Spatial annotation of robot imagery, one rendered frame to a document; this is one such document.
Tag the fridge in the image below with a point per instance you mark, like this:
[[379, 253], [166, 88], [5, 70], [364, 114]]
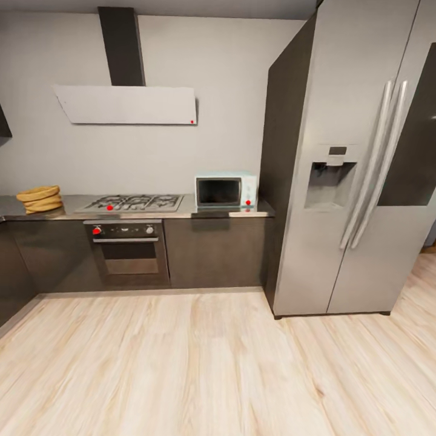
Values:
[[348, 157]]

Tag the oven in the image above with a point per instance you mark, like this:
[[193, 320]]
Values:
[[129, 249]]

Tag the range hood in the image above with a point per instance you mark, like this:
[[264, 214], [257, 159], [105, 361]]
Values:
[[128, 99]]

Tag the burner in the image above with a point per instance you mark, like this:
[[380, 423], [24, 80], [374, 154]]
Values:
[[117, 203]]

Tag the popcorn bag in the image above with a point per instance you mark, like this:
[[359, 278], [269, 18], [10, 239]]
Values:
[[40, 199]]

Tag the microwave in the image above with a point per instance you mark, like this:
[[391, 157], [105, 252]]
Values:
[[225, 188]]

